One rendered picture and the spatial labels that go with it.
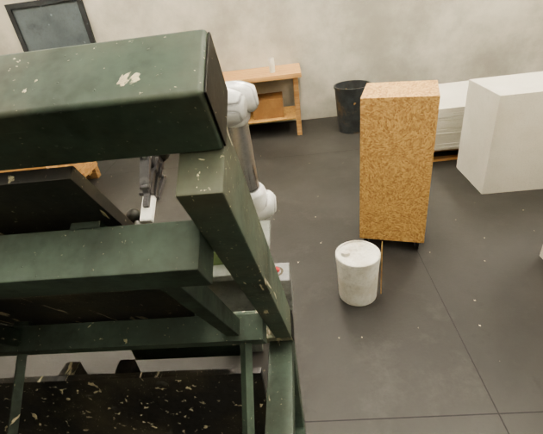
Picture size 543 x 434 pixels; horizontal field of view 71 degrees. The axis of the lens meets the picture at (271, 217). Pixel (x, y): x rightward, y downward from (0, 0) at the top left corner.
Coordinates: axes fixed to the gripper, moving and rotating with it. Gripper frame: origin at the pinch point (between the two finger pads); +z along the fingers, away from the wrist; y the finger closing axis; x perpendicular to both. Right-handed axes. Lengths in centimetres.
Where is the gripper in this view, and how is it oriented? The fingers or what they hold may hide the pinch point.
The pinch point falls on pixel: (147, 209)
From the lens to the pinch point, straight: 98.6
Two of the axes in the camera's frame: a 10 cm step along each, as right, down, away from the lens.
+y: 1.2, 4.4, 8.9
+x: -9.9, 0.8, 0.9
